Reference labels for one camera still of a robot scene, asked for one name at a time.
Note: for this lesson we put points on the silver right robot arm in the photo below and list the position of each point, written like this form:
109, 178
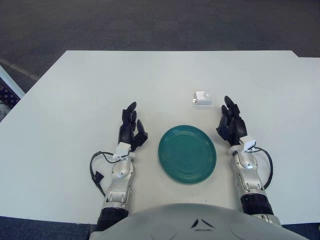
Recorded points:
250, 172

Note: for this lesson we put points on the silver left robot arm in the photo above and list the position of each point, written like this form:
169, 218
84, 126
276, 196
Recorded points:
121, 172

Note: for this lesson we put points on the grey robot torso shell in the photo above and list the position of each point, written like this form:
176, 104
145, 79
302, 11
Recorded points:
197, 225

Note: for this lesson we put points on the dark patterned mat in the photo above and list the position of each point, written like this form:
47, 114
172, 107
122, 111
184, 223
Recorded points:
5, 100

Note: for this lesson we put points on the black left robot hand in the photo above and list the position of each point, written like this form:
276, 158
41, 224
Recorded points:
126, 131

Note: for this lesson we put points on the teal ceramic plate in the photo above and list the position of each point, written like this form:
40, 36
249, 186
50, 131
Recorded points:
187, 155

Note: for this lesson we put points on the white charger plug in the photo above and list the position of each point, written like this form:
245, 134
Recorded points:
203, 98

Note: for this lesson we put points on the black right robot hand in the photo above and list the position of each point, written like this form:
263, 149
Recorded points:
236, 127

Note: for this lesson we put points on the white frame bar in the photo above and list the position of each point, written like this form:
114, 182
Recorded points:
11, 82

